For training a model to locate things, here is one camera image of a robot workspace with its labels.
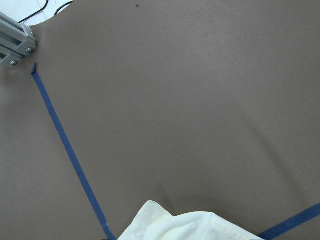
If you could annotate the aluminium frame post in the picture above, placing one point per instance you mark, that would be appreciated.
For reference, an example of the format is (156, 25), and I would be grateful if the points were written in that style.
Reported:
(17, 41)

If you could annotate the cream long-sleeve shirt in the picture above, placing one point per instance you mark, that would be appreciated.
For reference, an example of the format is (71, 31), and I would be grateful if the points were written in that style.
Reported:
(153, 222)

